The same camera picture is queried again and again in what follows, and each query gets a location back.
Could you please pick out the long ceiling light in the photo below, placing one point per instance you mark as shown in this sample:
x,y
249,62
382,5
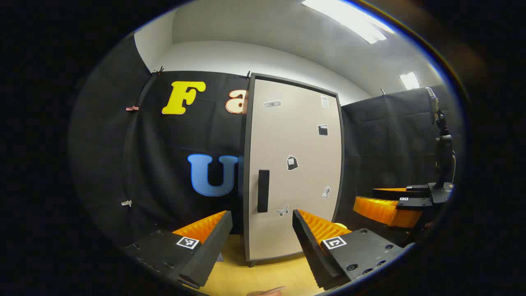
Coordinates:
x,y
349,18

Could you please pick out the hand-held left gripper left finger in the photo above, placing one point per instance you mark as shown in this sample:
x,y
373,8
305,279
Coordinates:
x,y
213,246

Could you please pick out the beige cabinet door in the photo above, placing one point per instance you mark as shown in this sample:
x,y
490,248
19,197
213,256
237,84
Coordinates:
x,y
296,135

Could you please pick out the small ceiling light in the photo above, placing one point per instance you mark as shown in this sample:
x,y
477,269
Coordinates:
x,y
409,81

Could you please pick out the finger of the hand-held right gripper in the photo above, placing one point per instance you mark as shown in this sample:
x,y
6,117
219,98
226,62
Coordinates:
x,y
378,210
390,193

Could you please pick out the black backdrop cloth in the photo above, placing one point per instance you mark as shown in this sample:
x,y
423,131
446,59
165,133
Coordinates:
x,y
164,135

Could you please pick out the dark grey cabinet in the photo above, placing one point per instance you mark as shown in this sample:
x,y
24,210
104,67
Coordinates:
x,y
245,164

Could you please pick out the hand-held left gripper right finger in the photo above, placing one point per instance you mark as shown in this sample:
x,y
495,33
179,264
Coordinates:
x,y
310,250

